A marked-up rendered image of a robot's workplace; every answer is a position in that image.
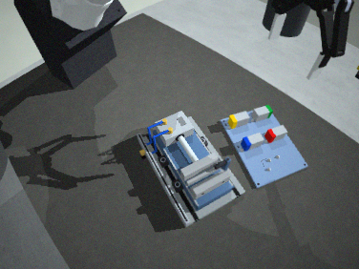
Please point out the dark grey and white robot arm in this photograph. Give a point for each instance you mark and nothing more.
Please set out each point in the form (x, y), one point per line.
(80, 14)

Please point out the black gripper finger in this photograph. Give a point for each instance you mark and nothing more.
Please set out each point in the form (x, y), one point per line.
(335, 32)
(280, 15)

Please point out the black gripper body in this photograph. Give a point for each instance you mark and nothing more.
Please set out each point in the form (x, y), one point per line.
(326, 3)

